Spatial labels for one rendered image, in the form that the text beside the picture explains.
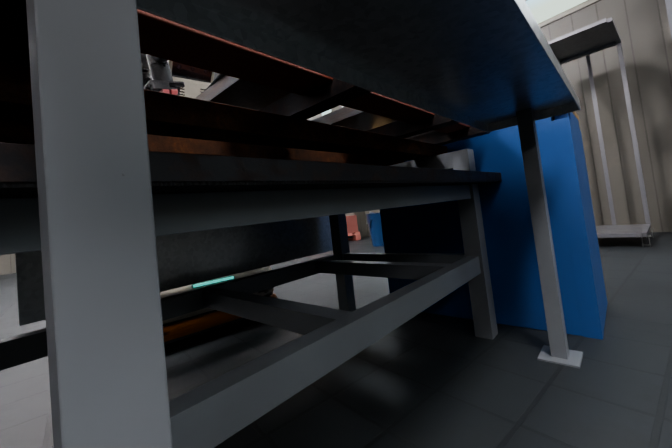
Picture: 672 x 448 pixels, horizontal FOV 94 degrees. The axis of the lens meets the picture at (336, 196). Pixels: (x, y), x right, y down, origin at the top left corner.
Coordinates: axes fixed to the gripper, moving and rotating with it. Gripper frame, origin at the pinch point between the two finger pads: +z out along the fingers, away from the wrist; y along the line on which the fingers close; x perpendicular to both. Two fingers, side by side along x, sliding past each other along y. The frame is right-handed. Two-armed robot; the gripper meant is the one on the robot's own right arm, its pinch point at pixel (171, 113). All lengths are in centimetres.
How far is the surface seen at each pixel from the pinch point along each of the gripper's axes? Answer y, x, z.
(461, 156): 74, -57, 34
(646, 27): 377, -122, -34
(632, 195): 354, -96, 113
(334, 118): 43, -28, 11
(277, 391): -20, -61, 59
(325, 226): 69, 18, 56
